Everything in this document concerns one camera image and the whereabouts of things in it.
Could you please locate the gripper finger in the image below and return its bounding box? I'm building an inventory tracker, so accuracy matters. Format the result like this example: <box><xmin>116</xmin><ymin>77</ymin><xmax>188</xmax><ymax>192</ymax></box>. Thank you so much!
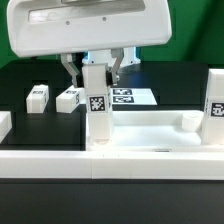
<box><xmin>61</xmin><ymin>53</ymin><xmax>84</xmax><ymax>88</ymax></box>
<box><xmin>106</xmin><ymin>48</ymin><xmax>124</xmax><ymax>84</ymax></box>

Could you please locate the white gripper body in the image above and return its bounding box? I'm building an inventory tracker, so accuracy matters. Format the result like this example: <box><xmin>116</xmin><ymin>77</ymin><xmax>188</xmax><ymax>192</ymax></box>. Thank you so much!
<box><xmin>7</xmin><ymin>0</ymin><xmax>172</xmax><ymax>57</ymax></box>

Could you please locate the white desk tabletop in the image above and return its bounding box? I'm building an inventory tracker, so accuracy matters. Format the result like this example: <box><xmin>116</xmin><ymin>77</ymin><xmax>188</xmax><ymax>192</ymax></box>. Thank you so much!
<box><xmin>86</xmin><ymin>110</ymin><xmax>224</xmax><ymax>152</ymax></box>

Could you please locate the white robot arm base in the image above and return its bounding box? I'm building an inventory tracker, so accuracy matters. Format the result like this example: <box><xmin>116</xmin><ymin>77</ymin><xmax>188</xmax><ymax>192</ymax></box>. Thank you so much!
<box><xmin>82</xmin><ymin>47</ymin><xmax>141</xmax><ymax>67</ymax></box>

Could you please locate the fiducial marker sheet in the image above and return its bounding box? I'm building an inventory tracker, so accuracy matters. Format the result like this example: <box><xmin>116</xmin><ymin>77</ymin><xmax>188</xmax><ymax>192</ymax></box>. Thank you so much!
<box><xmin>111</xmin><ymin>88</ymin><xmax>157</xmax><ymax>105</ymax></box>

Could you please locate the white left fence block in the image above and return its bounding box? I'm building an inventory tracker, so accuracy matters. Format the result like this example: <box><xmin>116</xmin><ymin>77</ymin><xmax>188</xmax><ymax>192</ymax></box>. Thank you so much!
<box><xmin>0</xmin><ymin>111</ymin><xmax>12</xmax><ymax>143</ymax></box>

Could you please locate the white front fence bar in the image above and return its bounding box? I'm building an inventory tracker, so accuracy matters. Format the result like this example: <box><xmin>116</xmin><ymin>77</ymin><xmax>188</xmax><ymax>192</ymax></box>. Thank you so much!
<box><xmin>0</xmin><ymin>150</ymin><xmax>224</xmax><ymax>180</ymax></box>

